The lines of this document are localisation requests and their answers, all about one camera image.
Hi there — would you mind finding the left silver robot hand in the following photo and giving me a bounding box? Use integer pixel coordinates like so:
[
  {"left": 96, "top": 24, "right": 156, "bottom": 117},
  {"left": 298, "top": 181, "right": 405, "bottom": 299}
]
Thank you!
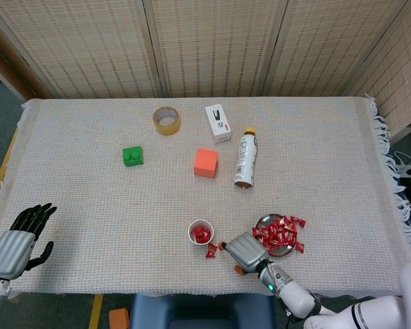
[{"left": 0, "top": 202, "right": 58, "bottom": 280}]

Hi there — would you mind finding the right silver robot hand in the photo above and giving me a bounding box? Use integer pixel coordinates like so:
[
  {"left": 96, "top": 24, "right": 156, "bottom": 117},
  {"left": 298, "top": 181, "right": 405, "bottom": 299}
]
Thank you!
[{"left": 218, "top": 232, "right": 271, "bottom": 276}]

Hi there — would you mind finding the red candy batch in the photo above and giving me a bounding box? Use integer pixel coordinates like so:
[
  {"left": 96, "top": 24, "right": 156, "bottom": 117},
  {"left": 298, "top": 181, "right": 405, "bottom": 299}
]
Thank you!
[{"left": 190, "top": 226, "right": 212, "bottom": 244}]

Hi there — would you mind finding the white paper cup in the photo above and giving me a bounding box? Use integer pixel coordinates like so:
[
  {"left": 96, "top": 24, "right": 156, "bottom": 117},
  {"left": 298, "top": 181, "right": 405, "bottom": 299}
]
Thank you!
[{"left": 187, "top": 219, "right": 215, "bottom": 246}]

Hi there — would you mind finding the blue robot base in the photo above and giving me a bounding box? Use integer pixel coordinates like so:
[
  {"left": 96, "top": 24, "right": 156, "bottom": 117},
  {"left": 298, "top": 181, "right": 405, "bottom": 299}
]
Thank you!
[{"left": 129, "top": 293, "right": 275, "bottom": 329}]

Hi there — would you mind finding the round metal plate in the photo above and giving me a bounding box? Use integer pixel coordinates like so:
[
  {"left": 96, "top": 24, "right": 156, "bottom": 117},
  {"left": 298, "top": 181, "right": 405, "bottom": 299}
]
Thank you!
[{"left": 253, "top": 213, "right": 295, "bottom": 258}]

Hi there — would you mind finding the white labelled drink bottle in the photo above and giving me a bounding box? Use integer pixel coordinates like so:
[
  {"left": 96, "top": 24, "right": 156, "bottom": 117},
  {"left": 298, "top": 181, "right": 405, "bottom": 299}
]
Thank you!
[{"left": 234, "top": 127, "right": 260, "bottom": 190}]

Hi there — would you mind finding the orange foam cube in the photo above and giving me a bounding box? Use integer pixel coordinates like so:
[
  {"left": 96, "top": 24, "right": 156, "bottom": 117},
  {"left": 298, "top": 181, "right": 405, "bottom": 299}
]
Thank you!
[{"left": 193, "top": 148, "right": 219, "bottom": 179}]

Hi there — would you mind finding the beige waffle weave tablecloth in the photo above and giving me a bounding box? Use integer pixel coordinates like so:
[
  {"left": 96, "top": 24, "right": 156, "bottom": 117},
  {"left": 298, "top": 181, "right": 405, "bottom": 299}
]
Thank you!
[{"left": 0, "top": 94, "right": 411, "bottom": 302}]

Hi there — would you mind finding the dark orange box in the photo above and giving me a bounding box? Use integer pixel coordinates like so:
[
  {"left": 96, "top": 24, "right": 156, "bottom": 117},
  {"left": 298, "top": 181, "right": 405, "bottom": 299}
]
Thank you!
[{"left": 108, "top": 307, "right": 131, "bottom": 329}]

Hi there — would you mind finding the white printed cardboard box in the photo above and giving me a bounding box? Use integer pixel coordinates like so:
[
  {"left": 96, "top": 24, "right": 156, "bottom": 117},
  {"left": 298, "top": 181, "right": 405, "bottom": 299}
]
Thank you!
[{"left": 205, "top": 103, "right": 232, "bottom": 145}]

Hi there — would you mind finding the yellow packing tape roll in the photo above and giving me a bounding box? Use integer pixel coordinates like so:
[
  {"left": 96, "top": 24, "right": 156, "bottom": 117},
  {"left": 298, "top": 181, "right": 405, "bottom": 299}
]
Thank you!
[{"left": 152, "top": 106, "right": 182, "bottom": 136}]

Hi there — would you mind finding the green toy building block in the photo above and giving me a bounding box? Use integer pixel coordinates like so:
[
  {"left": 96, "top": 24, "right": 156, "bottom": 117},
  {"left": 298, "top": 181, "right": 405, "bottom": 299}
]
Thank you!
[{"left": 122, "top": 145, "right": 145, "bottom": 168}]

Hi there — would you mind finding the white plastic clamp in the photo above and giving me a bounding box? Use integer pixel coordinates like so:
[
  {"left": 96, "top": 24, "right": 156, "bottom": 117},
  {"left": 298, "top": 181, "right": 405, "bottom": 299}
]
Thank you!
[{"left": 393, "top": 150, "right": 411, "bottom": 179}]

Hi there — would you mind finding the woven bamboo screen panel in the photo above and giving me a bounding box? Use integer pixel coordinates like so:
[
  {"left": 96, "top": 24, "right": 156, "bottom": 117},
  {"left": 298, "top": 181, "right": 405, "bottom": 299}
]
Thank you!
[
  {"left": 263, "top": 0, "right": 410, "bottom": 99},
  {"left": 0, "top": 0, "right": 165, "bottom": 100},
  {"left": 0, "top": 0, "right": 59, "bottom": 100},
  {"left": 143, "top": 0, "right": 290, "bottom": 99},
  {"left": 345, "top": 0, "right": 411, "bottom": 145}
]

